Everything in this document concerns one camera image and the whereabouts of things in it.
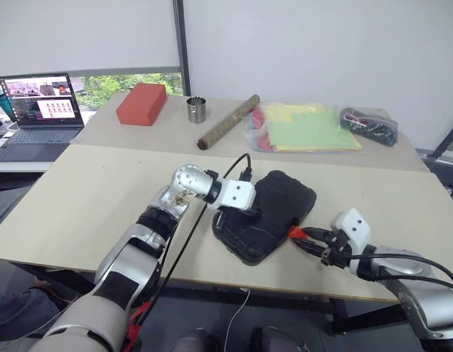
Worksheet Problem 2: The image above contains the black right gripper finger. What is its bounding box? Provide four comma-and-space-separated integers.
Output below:
301, 227, 334, 240
293, 238, 329, 258

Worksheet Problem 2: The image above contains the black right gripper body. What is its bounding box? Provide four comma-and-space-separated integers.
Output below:
320, 230, 355, 269

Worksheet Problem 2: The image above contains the black plastic tool case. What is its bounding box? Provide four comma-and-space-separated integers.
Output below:
211, 169, 318, 266

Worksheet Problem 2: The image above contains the rolled brown mat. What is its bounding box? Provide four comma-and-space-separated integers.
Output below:
196, 94, 262, 151

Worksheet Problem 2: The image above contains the dark rounded shape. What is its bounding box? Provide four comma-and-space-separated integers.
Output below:
251, 325, 301, 352
170, 327, 213, 352

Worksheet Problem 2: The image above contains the plastic bag of coloured paper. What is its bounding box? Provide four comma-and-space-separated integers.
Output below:
243, 102, 364, 153

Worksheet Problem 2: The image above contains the steel cup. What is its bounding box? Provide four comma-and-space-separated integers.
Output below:
185, 95, 209, 124

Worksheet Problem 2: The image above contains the black metal stand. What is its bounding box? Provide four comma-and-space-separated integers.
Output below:
430, 118, 453, 163

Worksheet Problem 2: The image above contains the red brick block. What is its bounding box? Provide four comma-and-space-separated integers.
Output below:
115, 82, 168, 127

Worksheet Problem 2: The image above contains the open grey laptop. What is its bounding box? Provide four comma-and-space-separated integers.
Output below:
0, 73, 86, 163

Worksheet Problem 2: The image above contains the bystander leg in jeans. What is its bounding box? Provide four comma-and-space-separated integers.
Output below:
0, 277, 63, 346

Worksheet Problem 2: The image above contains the teal water bottle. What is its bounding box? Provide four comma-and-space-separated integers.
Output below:
0, 85, 15, 122

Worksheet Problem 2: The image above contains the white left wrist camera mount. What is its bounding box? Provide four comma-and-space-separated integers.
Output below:
205, 177, 257, 214

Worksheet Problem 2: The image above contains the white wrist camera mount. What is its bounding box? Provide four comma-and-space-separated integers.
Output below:
205, 177, 257, 214
329, 207, 372, 254

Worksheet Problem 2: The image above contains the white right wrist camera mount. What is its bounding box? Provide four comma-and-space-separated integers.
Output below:
329, 207, 372, 254

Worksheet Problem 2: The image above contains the black table frame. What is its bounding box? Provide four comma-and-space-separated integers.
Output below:
0, 258, 408, 337

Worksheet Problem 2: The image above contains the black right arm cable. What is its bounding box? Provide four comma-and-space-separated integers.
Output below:
349, 252, 453, 291

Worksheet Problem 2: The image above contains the thin white cable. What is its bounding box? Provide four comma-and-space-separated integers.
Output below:
226, 288, 251, 352

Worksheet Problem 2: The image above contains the plastic bag of black cables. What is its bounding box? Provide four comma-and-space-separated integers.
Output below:
337, 106, 399, 148

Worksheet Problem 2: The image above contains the dark window frame post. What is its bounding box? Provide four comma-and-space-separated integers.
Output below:
172, 0, 193, 98

